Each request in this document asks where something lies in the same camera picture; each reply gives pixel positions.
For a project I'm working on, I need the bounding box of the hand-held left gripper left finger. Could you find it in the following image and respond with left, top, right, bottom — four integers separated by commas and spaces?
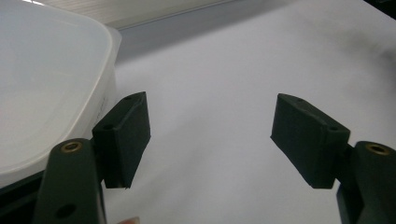
32, 91, 152, 224

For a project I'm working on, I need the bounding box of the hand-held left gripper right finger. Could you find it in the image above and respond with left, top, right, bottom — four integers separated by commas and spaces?
270, 92, 396, 224

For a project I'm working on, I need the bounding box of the translucent white plastic container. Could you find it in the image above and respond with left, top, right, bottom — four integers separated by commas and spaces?
0, 0, 123, 189

